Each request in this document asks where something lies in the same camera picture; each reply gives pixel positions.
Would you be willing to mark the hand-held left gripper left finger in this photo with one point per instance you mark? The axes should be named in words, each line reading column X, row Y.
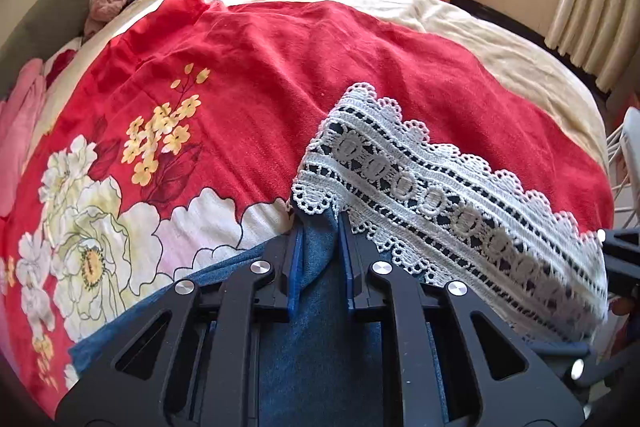
column 295, row 272

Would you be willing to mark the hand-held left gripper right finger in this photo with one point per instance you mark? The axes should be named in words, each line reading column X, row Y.
column 347, row 267

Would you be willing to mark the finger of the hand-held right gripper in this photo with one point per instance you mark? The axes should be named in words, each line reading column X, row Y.
column 580, row 364
column 622, row 257

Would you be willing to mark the blue denim pants lace hem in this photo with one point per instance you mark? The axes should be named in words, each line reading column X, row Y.
column 320, row 357

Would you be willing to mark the white plastic rack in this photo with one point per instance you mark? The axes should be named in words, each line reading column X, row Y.
column 627, row 132

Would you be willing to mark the cream bed sheet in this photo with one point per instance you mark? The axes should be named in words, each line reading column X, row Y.
column 525, row 57

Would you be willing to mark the red floral blanket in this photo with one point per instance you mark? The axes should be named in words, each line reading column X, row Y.
column 300, row 47

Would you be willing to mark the dark red cloth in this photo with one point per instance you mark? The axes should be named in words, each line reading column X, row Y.
column 60, row 62

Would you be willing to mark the pink quilt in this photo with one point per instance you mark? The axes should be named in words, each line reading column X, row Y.
column 20, row 117

